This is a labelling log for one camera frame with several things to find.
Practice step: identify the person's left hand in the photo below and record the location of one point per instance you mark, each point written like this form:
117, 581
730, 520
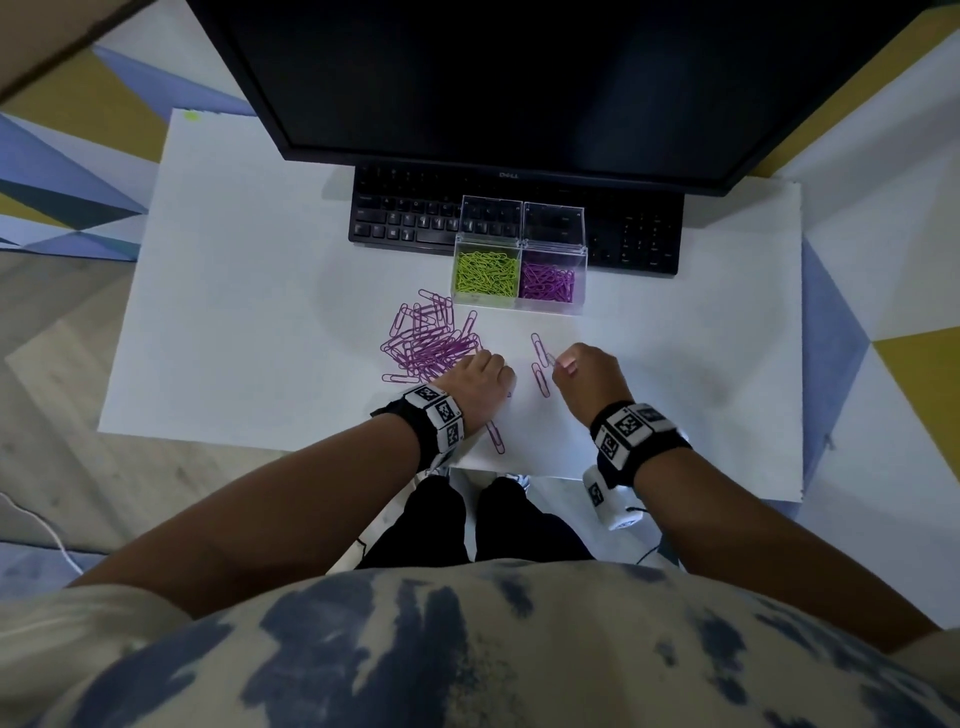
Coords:
484, 386

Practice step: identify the person's right hand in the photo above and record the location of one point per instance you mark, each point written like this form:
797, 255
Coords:
596, 382

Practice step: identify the heap of purple paper clips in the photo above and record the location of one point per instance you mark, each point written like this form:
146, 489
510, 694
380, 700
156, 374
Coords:
427, 337

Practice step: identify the small heap of purple clips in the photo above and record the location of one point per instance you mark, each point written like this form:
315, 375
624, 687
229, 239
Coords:
547, 281

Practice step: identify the heap of green paper clips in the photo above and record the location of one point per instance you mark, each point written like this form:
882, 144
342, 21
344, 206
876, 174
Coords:
486, 274

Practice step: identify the transparent box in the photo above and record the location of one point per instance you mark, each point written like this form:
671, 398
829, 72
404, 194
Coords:
551, 221
487, 214

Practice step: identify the person's left forearm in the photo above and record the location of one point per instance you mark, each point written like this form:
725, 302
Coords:
255, 517

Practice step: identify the person's right forearm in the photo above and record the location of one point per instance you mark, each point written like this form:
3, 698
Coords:
772, 555

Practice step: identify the person's right white shoe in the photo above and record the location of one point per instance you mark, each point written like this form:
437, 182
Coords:
519, 480

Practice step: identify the person's black trousers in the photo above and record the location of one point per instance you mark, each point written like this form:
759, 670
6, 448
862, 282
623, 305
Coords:
517, 532

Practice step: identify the person's tie-dye shirt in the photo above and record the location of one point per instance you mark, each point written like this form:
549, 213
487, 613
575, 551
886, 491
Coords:
487, 652

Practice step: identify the black left wristband with markers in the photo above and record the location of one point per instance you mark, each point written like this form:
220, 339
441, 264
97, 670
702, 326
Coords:
420, 435

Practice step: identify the black wristband with markers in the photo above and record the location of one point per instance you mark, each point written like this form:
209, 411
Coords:
660, 446
420, 435

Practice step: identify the black right wristband with markers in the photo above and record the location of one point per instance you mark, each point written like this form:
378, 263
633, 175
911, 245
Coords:
660, 446

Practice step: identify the black keyboard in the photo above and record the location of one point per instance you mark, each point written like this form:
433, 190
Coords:
397, 214

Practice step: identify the black computer monitor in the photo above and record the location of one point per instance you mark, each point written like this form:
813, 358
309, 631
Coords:
525, 75

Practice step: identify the brown wooden board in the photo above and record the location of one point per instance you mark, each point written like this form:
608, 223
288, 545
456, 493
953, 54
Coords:
45, 30

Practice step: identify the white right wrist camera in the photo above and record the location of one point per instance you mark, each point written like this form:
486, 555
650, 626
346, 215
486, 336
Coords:
611, 506

